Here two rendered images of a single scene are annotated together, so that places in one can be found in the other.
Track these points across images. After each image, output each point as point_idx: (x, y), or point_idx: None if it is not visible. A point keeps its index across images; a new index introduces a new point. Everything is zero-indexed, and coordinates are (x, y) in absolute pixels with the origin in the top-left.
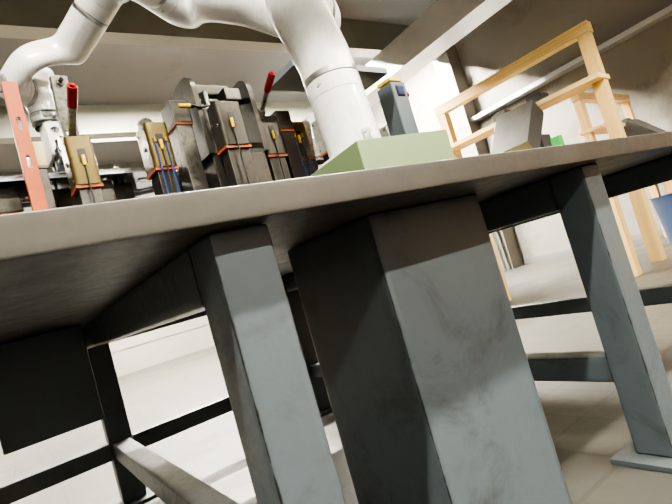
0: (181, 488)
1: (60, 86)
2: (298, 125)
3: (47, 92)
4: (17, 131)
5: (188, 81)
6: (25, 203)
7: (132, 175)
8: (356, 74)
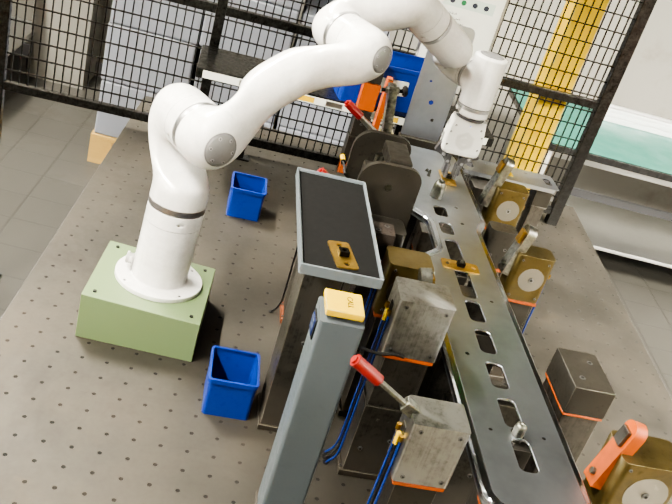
0: None
1: (387, 94)
2: (386, 261)
3: (465, 83)
4: (374, 118)
5: (357, 136)
6: (460, 171)
7: (419, 197)
8: (147, 207)
